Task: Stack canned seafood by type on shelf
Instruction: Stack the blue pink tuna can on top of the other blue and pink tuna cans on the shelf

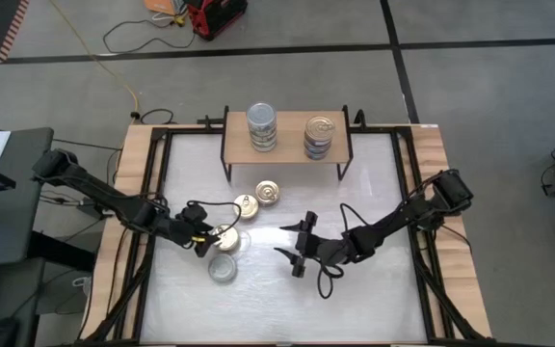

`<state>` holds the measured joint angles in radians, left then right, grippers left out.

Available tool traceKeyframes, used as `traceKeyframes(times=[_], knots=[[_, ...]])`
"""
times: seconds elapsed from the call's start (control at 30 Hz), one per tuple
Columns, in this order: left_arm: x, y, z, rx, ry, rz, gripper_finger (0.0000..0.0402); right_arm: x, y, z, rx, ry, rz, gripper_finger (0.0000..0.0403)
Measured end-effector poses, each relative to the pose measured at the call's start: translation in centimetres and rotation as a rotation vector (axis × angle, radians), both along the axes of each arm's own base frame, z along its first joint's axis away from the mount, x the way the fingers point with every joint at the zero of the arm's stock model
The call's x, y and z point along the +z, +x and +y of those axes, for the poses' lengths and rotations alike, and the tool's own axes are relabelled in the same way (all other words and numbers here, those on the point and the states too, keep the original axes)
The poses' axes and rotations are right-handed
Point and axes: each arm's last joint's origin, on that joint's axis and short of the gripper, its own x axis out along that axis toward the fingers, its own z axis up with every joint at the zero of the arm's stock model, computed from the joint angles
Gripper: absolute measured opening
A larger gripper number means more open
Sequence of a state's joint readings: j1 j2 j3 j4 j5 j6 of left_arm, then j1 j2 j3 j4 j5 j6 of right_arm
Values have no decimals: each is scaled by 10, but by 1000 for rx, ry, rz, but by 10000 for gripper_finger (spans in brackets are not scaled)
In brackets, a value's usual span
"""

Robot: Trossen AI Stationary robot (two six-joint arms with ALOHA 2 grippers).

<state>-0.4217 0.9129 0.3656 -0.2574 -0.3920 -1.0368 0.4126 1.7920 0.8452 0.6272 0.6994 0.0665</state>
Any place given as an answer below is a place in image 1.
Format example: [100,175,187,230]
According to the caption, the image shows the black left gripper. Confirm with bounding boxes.
[171,202,222,259]

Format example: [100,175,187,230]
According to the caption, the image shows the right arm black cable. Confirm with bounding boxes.
[316,201,354,301]

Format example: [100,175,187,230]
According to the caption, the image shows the thin black floor cable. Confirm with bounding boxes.
[101,17,197,55]

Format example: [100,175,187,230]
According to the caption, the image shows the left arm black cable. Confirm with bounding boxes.
[186,200,243,238]

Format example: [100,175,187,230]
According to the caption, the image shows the red black tool case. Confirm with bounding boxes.
[184,0,249,41]

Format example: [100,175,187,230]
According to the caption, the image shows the yellow cable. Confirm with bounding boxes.
[47,0,140,115]

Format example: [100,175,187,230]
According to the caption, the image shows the black metal table frame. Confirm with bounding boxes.
[77,122,489,347]

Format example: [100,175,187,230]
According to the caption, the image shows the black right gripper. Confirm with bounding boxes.
[273,210,352,279]

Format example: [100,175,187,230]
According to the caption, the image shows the wooden shelf black metal legs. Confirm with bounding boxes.
[219,104,355,183]

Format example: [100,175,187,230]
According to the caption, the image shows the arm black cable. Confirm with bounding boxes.
[316,201,354,301]
[186,200,243,238]

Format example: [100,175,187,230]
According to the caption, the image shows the grey desk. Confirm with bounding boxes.
[0,126,96,347]

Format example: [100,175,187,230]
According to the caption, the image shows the black cable with plug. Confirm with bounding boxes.
[130,107,176,126]

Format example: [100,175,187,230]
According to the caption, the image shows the white looped cord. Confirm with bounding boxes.
[70,275,93,298]

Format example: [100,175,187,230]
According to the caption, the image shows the black computer mouse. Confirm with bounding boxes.
[0,316,19,347]

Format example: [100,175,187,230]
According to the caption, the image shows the orange box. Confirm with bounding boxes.
[143,0,185,16]

